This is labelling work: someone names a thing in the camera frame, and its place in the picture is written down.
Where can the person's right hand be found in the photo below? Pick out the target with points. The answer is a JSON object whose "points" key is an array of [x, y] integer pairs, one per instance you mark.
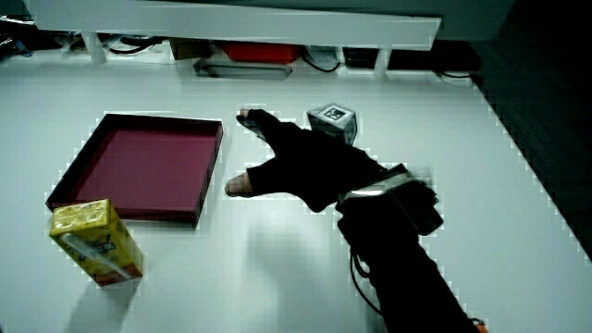
{"points": [[314, 166]]}

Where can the dark red shallow tray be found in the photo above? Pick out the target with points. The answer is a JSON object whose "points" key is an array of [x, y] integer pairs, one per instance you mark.
{"points": [[148, 168]]}

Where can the black box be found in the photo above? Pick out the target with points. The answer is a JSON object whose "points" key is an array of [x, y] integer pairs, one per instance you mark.
{"points": [[361, 57]]}

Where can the yellow ice redtea carton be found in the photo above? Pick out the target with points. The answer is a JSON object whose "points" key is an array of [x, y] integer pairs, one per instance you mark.
{"points": [[94, 242]]}

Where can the orange object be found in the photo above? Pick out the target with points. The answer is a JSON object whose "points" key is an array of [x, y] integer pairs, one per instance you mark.
{"points": [[481, 326]]}

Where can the brown cardboard box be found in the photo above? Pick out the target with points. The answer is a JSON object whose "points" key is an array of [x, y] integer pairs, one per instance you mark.
{"points": [[189, 48]]}

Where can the white raised shelf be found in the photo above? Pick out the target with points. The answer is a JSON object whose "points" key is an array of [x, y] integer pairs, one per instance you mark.
{"points": [[231, 20]]}

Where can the black wrist tracker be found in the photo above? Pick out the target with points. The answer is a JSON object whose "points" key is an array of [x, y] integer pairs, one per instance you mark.
{"points": [[418, 208]]}

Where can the red box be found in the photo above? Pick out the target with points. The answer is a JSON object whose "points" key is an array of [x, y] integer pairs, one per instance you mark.
{"points": [[261, 52]]}

